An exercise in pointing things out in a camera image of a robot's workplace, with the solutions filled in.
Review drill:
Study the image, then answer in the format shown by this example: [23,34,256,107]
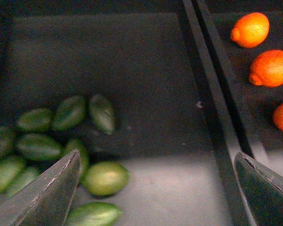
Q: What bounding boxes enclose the green avocado rightmost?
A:
[89,94,116,135]

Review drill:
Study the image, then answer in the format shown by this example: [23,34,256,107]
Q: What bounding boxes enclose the green avocado centre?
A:
[16,133,63,161]

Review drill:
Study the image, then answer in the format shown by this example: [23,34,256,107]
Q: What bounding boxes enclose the green avocado upper middle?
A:
[52,96,86,131]

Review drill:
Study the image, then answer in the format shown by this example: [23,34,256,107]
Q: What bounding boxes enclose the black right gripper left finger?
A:
[0,150,81,226]

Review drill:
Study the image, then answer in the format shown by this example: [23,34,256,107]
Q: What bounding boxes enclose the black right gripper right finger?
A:
[234,152,283,226]

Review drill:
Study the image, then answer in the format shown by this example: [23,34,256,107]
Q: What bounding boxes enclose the green avocado upper left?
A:
[17,108,53,132]

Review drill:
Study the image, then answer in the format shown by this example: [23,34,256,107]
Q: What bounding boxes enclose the green avocado bottom left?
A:
[5,167,40,197]

